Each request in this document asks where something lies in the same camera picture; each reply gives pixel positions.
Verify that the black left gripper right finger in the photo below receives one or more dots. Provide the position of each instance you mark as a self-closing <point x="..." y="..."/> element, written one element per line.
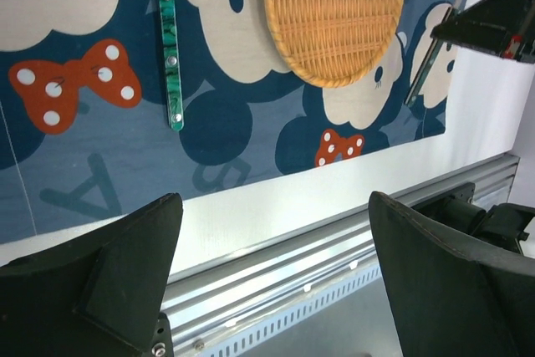
<point x="451" y="294"/>

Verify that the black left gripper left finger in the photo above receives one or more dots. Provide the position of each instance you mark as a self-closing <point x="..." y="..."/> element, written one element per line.
<point x="98" y="294"/>

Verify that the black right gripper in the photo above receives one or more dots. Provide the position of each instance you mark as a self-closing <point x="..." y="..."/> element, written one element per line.
<point x="502" y="28"/>

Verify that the silver spoon green handle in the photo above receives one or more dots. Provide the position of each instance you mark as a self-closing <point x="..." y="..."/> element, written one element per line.
<point x="423" y="71"/>

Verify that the blue bear print placemat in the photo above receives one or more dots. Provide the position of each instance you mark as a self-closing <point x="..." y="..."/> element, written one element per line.
<point x="84" y="124"/>

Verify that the round woven bamboo plate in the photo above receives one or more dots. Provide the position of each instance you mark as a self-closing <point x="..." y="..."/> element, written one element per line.
<point x="332" y="43"/>

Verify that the silver fork green handle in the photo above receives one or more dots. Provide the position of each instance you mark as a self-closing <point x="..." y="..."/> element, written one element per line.
<point x="170" y="51"/>

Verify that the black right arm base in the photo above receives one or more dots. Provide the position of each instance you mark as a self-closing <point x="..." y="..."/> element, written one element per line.
<point x="503" y="225"/>

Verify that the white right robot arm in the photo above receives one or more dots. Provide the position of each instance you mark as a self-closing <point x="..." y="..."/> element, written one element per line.
<point x="501" y="28"/>

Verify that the aluminium mounting rail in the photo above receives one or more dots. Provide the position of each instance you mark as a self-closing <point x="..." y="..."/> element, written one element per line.
<point x="232" y="268"/>

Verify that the perforated grey cable duct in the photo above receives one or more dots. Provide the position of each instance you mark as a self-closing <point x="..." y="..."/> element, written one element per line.
<point x="281" y="319"/>

